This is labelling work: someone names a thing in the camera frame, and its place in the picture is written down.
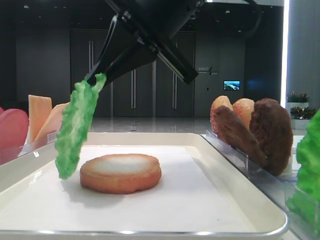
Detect round bread slice on tray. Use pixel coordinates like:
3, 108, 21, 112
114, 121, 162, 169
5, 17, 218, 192
80, 153, 162, 194

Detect white rectangular tray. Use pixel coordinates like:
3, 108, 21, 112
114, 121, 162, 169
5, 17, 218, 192
0, 132, 289, 240

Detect right dark double door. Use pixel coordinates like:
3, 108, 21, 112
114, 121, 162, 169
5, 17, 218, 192
156, 32, 195, 118

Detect green lettuce leaf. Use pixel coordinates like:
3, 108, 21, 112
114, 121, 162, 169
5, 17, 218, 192
287, 112, 320, 223
54, 73, 107, 180

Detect clear acrylic rack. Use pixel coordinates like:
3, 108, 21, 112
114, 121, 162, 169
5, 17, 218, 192
0, 131, 58, 165
203, 130, 320, 240

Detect standing bread slice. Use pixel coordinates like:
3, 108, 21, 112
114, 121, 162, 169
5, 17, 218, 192
210, 95, 233, 133
232, 98, 255, 130

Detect middle dark double door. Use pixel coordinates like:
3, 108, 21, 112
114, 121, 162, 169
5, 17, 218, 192
114, 64, 153, 117

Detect right clear acrylic rack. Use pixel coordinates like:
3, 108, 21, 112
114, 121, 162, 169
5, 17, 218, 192
203, 130, 320, 240

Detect potted plants in planter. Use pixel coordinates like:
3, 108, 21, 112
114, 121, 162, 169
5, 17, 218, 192
286, 91, 316, 130

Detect dark double door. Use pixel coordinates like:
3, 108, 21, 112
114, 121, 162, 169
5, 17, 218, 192
156, 32, 195, 118
70, 29, 114, 117
114, 64, 153, 117

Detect illuminated wall sign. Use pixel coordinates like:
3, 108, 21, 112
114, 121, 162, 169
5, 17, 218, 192
197, 66, 218, 76

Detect front brown meat patty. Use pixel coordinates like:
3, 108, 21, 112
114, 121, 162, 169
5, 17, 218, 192
213, 106, 267, 167

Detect right standing bread slice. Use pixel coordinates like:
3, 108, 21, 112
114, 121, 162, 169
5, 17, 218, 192
232, 98, 255, 130

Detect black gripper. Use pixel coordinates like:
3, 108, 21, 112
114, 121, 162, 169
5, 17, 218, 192
85, 0, 204, 85

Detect left standing bread slice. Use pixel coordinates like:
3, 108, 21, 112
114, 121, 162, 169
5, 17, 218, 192
210, 95, 233, 133

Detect rear brown meat patty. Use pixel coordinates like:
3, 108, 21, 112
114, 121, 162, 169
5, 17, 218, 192
249, 98, 293, 176

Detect leaning orange cheese slice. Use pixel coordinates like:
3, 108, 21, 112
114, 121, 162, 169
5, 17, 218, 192
35, 102, 69, 141

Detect left dark double door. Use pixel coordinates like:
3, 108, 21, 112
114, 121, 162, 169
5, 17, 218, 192
70, 29, 114, 117

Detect brown meat patty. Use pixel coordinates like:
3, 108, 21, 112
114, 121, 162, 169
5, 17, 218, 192
249, 98, 293, 176
213, 106, 267, 167

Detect left clear acrylic rack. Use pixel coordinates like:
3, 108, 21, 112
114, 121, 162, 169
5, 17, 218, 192
0, 131, 58, 165

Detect white paper liner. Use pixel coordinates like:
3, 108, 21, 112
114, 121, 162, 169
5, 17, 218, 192
0, 146, 254, 233

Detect tall orange cheese slice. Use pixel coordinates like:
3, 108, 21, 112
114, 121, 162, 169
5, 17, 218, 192
28, 94, 52, 142

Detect wall display screen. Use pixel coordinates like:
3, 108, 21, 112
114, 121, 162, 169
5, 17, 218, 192
223, 80, 240, 91

